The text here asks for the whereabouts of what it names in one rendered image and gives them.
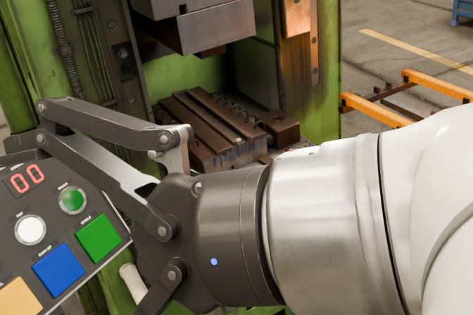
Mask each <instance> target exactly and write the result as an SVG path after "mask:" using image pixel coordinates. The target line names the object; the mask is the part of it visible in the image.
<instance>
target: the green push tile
mask: <svg viewBox="0 0 473 315"><path fill-rule="evenodd" d="M74 236H75V237H76V239H77V240H78V242H79V243H80V245H81V246H82V247H83V249H84V251H85V252H86V253H87V254H88V256H89V258H90V259H91V261H93V263H94V264H96V263H97V262H99V261H100V260H101V259H102V258H104V257H105V256H106V255H107V254H108V253H109V252H110V251H111V250H113V249H114V248H115V247H117V246H118V245H119V244H120V243H121V242H122V240H121V238H120V237H119V235H118V234H117V232H116V231H115V229H114V228H113V226H112V225H111V223H110V222H109V220H108V219H107V217H106V216H105V214H104V213H101V214H100V215H98V216H97V217H95V218H94V219H93V220H91V221H90V222H89V223H88V224H86V225H85V226H83V227H82V228H81V229H80V230H79V231H77V232H76V233H74Z"/></svg>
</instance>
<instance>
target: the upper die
mask: <svg viewBox="0 0 473 315"><path fill-rule="evenodd" d="M129 10H130V16H131V19H132V25H133V26H135V27H136V28H138V29H139V30H141V31H142V32H144V33H146V34H147V35H149V36H150V37H152V38H154V39H155V40H157V41H159V42H160V43H162V44H164V45H165V46H167V47H168V48H170V49H172V50H173V51H175V52H176V53H178V54H179V55H181V56H183V57H185V56H188V55H191V54H194V53H198V52H201V51H205V50H208V49H211V48H215V47H217V46H221V45H224V44H228V43H231V42H233V41H238V40H240V39H244V38H247V37H251V36H254V35H256V25H255V18H254V10H253V0H235V1H231V2H227V3H224V4H220V5H216V6H212V7H209V8H204V9H201V10H198V11H193V12H190V13H185V12H184V11H181V10H179V11H180V15H177V16H175V17H171V18H166V19H164V20H159V21H154V20H152V19H150V18H147V17H146V16H145V15H142V14H140V13H138V12H137V11H135V10H133V9H131V8H130V7H129Z"/></svg>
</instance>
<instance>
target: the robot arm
mask: <svg viewBox="0 0 473 315"><path fill-rule="evenodd" d="M35 110H36V113H37V114H38V116H40V117H41V121H40V125H39V127H38V128H37V129H36V130H34V131H29V132H25V133H21V134H16V135H12V136H7V137H6V138H5V139H4V140H3V144H4V149H5V152H6V154H5V155H2V156H0V168H2V167H9V166H13V165H19V164H23V163H27V162H34V161H38V160H43V159H47V158H52V157H55V158H56V159H57V160H59V161H60V162H62V163H63V164H64V165H66V166H67V167H69V168H70V169H71V170H73V171H74V172H76V173H77V174H79V175H80V176H81V177H83V178H84V179H86V180H87V181H88V182H90V183H91V184H93V185H94V186H95V187H97V188H99V189H100V190H101V191H103V192H104V193H106V194H107V195H109V196H110V197H112V199H113V204H114V205H115V206H116V207H117V208H118V209H120V210H121V211H123V212H124V213H125V214H127V215H128V216H130V217H131V218H133V221H132V225H131V226H129V228H130V233H131V237H132V240H133V242H134V244H135V247H136V249H137V264H138V267H139V273H140V276H145V278H146V280H147V281H148V282H149V283H150V284H151V285H152V286H151V288H150V289H149V290H148V292H147V293H146V294H145V296H144V297H143V298H142V299H141V301H140V302H139V303H138V305H137V308H136V309H135V310H134V312H133V313H132V315H161V314H162V313H163V312H164V311H165V310H166V309H167V307H168V306H169V305H170V303H171V302H172V301H173V300H175V301H176V302H178V303H180V304H181V305H182V306H184V307H186V308H187V309H189V310H190V311H192V312H194V313H196V314H200V315H223V313H222V309H221V306H223V305H225V306H226V307H269V306H288V307H289V308H290V309H291V310H292V312H293V313H295V315H473V103H468V104H464V105H459V106H456V107H453V108H449V109H445V110H442V111H440V112H438V113H436V114H434V115H432V116H430V117H428V118H426V119H424V120H422V121H420V122H416V123H414V124H411V125H408V126H406V127H403V128H400V129H394V130H391V131H386V132H382V133H379V134H371V133H367V134H361V135H358V136H357V137H354V138H349V139H341V140H336V141H328V142H324V143H323V144H321V145H319V146H314V147H309V148H302V149H297V150H293V149H291V150H289V151H288V152H285V153H283V154H281V155H279V156H278V157H276V158H275V159H274V162H273V163H272V164H270V165H261V166H257V167H248V168H243V169H234V170H229V171H224V172H216V173H211V174H202V173H198V172H195V171H193V170H191V169H190V167H189V155H188V149H187V144H188V143H190V142H191V141H192V140H193V138H194V130H193V129H192V127H191V126H189V125H188V124H171V125H157V124H154V123H150V122H147V121H144V120H141V119H138V118H135V117H132V116H129V115H126V114H123V113H121V112H117V111H114V110H111V109H108V108H104V107H101V106H99V105H95V104H93V103H89V102H86V101H83V100H80V99H78V98H74V97H72V96H60V97H51V98H40V99H39V100H37V102H36V104H35ZM80 131H82V132H84V133H87V134H90V135H92V136H96V137H99V138H101V139H104V140H107V141H110V142H112V143H116V144H118V145H121V146H124V147H126V148H131V149H134V150H141V151H148V154H147V155H148V157H149V158H150V159H152V160H155V161H156V162H160V163H162V164H164V165H165V166H166V168H167V170H168V175H166V176H165V177H164V178H163V179H162V180H161V181H159V180H157V179H156V178H155V177H153V176H150V175H146V174H142V173H141V172H139V171H137V170H136V169H135V168H133V167H131V166H130V165H128V164H127V163H126V162H124V161H123V160H121V159H120V158H118V157H117V156H115V155H114V154H112V153H111V152H109V151H108V150H106V149H105V148H103V147H102V146H100V145H99V144H98V143H96V142H95V141H93V140H91V139H90V138H89V137H87V136H85V135H84V134H83V133H81V132H80ZM143 198H147V199H143Z"/></svg>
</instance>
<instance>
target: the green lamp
mask: <svg viewBox="0 0 473 315"><path fill-rule="evenodd" d="M62 201H63V205H64V207H65V208H66V209H67V210H70V211H76V210H79V209H80V208H81V206H82V205H83V202H84V198H83V196H82V194H81V193H80V192H79V191H77V190H75V189H70V190H68V191H66V192H65V193H64V195H63V199H62Z"/></svg>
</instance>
